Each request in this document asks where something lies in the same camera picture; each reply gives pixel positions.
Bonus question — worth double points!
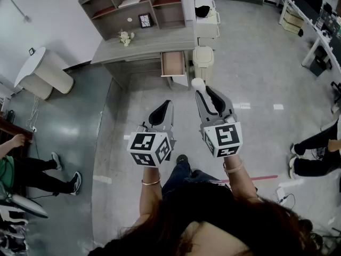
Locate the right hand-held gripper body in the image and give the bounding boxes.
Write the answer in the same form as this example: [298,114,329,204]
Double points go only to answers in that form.
[199,113,243,158]

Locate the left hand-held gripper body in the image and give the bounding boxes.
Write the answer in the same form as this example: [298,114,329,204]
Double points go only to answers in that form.
[124,121,177,167]

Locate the small white item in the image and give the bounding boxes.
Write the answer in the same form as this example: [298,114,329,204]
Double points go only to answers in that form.
[191,78,207,92]

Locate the light wooden desk drawer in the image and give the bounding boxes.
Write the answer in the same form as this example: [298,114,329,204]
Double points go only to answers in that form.
[160,51,186,77]

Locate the person's right forearm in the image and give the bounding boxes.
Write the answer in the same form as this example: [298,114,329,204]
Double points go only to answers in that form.
[222,155,259,204]

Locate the person's left forearm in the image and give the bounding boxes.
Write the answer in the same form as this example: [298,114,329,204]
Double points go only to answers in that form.
[139,165,164,225]

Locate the grey wooden desk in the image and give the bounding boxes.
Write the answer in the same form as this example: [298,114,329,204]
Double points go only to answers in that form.
[91,25,197,91]

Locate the white drawer cabinet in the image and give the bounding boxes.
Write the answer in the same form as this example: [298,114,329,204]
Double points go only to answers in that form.
[194,0,222,47]

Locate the beige trash bin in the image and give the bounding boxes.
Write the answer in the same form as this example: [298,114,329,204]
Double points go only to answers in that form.
[192,45,215,86]

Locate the person's blue jeans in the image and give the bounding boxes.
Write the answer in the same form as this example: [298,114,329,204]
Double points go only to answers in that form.
[160,161,233,198]

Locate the person's black top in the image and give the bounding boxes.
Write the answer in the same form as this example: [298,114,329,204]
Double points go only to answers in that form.
[87,180,269,256]

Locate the white power strip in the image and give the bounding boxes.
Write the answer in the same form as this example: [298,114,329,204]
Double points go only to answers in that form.
[276,186,288,204]

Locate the white flower bunch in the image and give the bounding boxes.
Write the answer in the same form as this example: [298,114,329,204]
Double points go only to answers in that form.
[118,29,135,47]

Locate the black cloth bundle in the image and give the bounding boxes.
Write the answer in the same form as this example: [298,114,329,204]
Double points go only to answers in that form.
[194,5,212,19]

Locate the grey wooden shelf unit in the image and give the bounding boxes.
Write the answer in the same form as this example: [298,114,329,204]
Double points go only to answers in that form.
[78,0,187,41]

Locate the black computer tower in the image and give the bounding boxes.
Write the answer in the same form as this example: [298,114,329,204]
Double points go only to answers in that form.
[310,52,333,77]

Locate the stacked cardboard boxes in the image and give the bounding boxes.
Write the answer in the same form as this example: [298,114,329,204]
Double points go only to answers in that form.
[280,9,305,35]

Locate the flat white board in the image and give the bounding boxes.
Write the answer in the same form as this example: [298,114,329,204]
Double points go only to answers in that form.
[117,0,142,9]

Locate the long white office table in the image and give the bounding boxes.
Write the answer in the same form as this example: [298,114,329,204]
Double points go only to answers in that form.
[263,0,341,77]

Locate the round white ribbed side table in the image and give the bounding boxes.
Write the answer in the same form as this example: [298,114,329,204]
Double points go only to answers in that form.
[13,46,75,101]

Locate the dark wooden furniture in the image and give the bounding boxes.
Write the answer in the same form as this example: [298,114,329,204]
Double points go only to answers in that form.
[0,115,34,161]

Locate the white and black device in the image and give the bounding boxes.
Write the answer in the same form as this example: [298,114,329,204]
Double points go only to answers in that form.
[0,193,50,253]

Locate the wide pale bracelet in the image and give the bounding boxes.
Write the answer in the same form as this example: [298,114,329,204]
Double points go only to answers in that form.
[223,161,245,174]

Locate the black picture frame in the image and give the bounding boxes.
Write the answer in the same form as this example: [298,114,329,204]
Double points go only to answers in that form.
[137,12,155,29]

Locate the white cable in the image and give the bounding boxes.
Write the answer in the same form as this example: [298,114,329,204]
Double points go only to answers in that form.
[26,94,41,133]

